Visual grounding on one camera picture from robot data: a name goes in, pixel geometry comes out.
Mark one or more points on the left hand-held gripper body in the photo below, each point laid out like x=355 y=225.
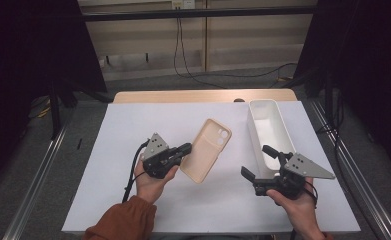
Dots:
x=156 y=160

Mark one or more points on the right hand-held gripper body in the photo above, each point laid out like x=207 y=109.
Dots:
x=284 y=181

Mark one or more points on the white plastic bin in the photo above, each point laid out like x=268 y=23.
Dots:
x=269 y=130

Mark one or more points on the beige phone case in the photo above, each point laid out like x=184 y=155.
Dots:
x=206 y=150

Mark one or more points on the person's left hand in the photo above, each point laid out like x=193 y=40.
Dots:
x=151 y=188

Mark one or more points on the person's right hand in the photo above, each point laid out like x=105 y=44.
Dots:
x=299 y=210

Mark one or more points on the white table sheet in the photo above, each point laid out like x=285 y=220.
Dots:
x=216 y=206

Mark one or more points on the wooden table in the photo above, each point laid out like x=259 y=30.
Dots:
x=199 y=96

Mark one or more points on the dark table grommet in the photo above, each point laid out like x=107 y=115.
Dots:
x=239 y=100

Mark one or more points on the small black stick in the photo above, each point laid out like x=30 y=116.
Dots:
x=79 y=143

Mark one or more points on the black metal stand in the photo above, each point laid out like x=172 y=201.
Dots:
x=55 y=113

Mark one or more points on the black curtain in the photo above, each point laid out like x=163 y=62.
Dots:
x=23 y=66
x=369 y=66

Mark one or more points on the black horizontal bar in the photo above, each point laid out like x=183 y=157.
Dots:
x=199 y=13

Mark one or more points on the metal floor rail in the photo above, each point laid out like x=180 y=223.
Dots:
x=36 y=186
x=359 y=193

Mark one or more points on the white wall socket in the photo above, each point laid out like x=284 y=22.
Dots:
x=183 y=4

